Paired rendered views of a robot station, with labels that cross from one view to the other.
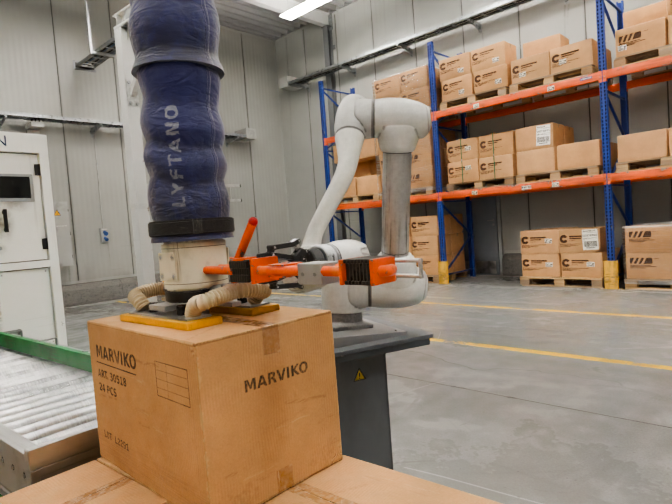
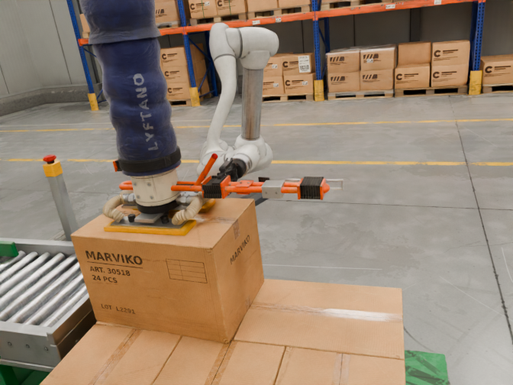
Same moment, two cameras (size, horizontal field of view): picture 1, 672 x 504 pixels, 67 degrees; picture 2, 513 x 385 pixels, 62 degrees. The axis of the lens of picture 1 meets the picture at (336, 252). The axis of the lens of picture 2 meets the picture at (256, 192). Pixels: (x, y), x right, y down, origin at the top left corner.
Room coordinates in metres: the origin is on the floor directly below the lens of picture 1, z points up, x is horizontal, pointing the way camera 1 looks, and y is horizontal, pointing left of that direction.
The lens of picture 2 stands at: (-0.19, 0.61, 1.62)
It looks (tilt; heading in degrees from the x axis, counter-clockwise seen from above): 22 degrees down; 338
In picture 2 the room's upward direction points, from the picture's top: 7 degrees counter-clockwise
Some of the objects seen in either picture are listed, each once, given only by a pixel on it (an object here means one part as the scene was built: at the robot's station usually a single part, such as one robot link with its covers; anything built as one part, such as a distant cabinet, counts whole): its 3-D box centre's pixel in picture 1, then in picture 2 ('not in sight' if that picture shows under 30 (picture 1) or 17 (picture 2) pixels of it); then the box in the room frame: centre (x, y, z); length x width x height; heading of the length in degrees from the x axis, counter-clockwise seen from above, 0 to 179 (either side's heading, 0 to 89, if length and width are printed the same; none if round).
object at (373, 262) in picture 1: (367, 270); (311, 189); (0.99, -0.06, 1.07); 0.08 x 0.07 x 0.05; 48
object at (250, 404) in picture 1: (209, 387); (175, 260); (1.38, 0.38, 0.74); 0.60 x 0.40 x 0.40; 46
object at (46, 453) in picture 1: (144, 418); (104, 286); (1.64, 0.67, 0.58); 0.70 x 0.03 x 0.06; 140
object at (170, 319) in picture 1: (167, 313); (149, 221); (1.32, 0.45, 0.97); 0.34 x 0.10 x 0.05; 48
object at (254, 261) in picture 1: (254, 269); (216, 186); (1.22, 0.20, 1.07); 0.10 x 0.08 x 0.06; 138
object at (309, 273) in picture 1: (319, 272); (273, 189); (1.08, 0.04, 1.07); 0.07 x 0.07 x 0.04; 48
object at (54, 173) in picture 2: not in sight; (75, 241); (2.39, 0.78, 0.50); 0.07 x 0.07 x 1.00; 50
